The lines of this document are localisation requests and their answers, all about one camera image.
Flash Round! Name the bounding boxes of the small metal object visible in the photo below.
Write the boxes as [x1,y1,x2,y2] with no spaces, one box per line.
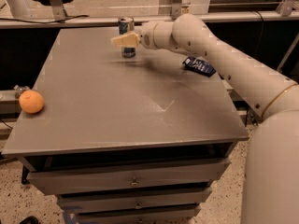
[14,85,29,99]

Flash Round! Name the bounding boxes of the blue snack packet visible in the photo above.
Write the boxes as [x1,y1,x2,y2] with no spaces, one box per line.
[182,56,216,77]

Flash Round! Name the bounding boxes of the black object on floor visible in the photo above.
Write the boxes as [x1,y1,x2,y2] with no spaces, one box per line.
[19,216,39,224]

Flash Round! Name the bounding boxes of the grey metal rail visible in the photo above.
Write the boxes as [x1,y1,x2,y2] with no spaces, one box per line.
[0,10,299,29]

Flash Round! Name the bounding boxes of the black cable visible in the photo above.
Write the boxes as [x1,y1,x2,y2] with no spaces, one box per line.
[0,14,90,25]

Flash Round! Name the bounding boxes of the middle grey drawer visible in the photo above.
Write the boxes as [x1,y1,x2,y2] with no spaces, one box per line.
[58,186,211,214]

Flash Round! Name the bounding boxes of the white pipe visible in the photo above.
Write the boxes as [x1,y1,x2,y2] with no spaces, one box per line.
[5,0,32,19]

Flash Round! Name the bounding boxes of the grey metal bracket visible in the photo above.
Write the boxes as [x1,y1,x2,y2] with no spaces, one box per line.
[49,0,67,21]
[171,0,182,19]

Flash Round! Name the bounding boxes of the orange fruit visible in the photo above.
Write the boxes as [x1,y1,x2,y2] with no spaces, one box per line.
[19,90,45,114]

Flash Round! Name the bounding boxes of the bottom grey drawer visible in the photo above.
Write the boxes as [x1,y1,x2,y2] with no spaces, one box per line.
[76,204,199,224]

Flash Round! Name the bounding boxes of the top grey drawer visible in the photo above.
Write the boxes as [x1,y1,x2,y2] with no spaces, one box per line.
[27,159,230,195]

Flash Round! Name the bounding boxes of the grey metal bracket left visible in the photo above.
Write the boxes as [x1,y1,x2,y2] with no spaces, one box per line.
[49,0,67,21]

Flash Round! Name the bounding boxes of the grey metal bracket centre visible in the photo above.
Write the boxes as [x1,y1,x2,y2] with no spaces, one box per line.
[171,0,182,19]

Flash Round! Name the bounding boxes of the grey drawer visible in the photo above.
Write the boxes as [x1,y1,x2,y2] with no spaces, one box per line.
[76,204,199,224]
[27,159,230,195]
[58,186,211,214]

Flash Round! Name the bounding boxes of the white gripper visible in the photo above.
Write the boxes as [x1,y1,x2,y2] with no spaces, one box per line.
[111,21,175,49]

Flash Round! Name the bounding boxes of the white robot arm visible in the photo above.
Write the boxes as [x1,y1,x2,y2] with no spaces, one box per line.
[111,14,299,224]

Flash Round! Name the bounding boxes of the redbull can blue silver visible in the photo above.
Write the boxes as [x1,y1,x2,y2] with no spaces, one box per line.
[118,16,135,58]

